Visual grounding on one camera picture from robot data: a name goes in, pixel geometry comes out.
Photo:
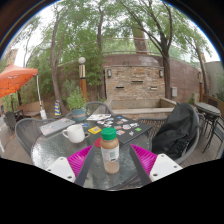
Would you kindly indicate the orange patio umbrella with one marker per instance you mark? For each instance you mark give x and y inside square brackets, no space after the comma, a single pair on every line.
[15,78]

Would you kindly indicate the black jacket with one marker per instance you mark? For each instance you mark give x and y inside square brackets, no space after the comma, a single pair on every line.
[176,130]

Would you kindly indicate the white sticker sheet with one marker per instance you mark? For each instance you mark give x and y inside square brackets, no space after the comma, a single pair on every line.
[98,117]

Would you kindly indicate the yellow square sticker card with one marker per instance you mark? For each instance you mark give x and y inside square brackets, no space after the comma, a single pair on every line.
[94,130]

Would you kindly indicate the green plant in teal pot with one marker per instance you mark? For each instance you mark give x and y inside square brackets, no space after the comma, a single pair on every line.
[77,103]

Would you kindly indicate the colourful small sticker card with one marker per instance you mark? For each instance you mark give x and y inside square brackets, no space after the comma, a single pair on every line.
[84,125]

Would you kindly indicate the grey wall box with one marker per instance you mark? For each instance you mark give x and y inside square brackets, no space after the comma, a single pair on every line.
[174,92]

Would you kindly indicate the wall lamp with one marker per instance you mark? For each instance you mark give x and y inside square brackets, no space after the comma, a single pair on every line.
[161,73]
[109,73]

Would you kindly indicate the white ceramic mug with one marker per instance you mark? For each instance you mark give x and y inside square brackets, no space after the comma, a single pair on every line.
[75,134]

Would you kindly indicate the dark round side table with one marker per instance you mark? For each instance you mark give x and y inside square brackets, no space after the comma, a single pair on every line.
[208,110]

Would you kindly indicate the green-capped brown drink bottle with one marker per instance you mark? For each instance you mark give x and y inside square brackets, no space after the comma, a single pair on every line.
[110,153]

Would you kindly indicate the grey laptop with stickers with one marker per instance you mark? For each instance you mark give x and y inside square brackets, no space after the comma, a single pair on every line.
[55,126]

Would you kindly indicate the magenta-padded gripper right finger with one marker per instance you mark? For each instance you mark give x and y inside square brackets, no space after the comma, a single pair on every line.
[165,165]

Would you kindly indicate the blue yellow striped cone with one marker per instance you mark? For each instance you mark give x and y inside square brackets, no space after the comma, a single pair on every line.
[57,108]

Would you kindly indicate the grey mesh chair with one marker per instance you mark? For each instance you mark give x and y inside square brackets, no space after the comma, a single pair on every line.
[148,125]
[26,133]
[96,107]

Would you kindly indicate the wooden bench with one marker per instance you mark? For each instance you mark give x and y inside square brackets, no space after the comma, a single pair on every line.
[31,108]

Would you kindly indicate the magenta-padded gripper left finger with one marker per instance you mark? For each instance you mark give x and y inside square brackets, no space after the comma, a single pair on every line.
[60,166]

